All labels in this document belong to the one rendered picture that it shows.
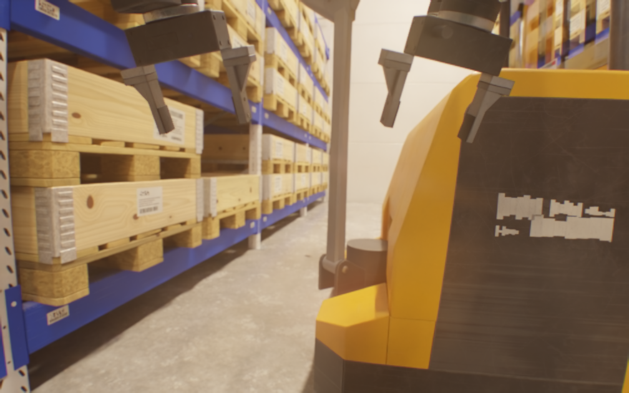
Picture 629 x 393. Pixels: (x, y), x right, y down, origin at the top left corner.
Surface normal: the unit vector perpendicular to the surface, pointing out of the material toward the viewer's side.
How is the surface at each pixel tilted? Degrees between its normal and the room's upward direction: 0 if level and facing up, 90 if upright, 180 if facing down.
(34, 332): 90
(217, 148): 90
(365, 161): 90
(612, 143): 90
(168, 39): 114
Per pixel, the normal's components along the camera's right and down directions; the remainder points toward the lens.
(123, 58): 0.98, 0.04
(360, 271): 0.54, 0.09
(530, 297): -0.18, 0.08
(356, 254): -0.72, 0.04
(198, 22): -0.12, 0.48
